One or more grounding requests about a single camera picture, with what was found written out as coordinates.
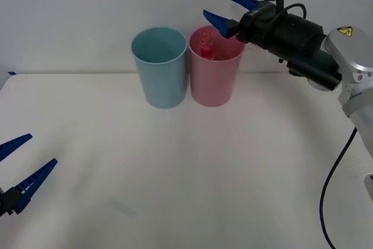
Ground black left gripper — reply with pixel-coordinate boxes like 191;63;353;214
0;134;58;218

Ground clear bottle with red cap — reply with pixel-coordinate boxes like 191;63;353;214
199;29;226;61

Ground pale blue plastic bin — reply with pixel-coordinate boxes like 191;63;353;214
131;27;188;110

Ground pink plastic bin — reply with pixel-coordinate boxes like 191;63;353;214
188;24;246;108

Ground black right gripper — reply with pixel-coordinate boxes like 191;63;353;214
202;0;286;55

